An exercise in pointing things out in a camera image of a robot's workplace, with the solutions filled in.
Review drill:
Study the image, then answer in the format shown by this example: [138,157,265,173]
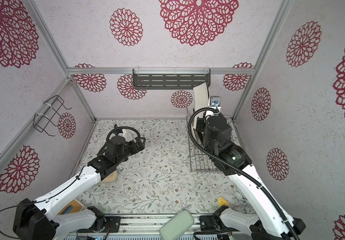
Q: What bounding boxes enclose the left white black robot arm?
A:
[13,126,146,240]

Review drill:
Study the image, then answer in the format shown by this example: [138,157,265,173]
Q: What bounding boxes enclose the wire dish rack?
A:
[188,117,252,176]

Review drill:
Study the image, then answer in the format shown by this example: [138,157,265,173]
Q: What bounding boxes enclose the wooden top tissue box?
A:
[58,199,84,215]

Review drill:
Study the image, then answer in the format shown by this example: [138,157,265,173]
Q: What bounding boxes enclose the round plaid white plate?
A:
[94,129,137,146]

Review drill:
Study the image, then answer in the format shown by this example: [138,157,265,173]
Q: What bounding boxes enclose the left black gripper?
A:
[116,136,145,167]

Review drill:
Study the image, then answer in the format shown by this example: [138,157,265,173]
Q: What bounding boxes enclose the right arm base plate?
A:
[199,215,221,232]

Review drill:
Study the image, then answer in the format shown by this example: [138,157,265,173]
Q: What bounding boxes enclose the green rounded pad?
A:
[159,210,194,240]

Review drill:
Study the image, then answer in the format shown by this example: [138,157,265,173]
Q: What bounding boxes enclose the yellow rubber duck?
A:
[218,197,230,208]

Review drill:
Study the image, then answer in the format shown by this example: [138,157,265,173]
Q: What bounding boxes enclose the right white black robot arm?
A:
[188,107,306,240]

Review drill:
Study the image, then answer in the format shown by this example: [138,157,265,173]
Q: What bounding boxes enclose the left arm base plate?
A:
[100,216,121,234]

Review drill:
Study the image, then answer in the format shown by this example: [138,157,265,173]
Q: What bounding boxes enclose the black wire wall basket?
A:
[32,95,71,137]

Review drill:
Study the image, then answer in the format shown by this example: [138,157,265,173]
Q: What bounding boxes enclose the square white plate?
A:
[191,82,210,143]

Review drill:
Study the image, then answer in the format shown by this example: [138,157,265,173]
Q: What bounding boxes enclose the white alarm clock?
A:
[234,185,246,202]

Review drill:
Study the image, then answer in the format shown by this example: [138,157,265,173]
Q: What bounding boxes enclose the grey wall shelf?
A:
[132,69,211,90]

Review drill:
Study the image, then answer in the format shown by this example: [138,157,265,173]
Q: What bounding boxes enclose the beige oval sponge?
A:
[101,171,118,184]

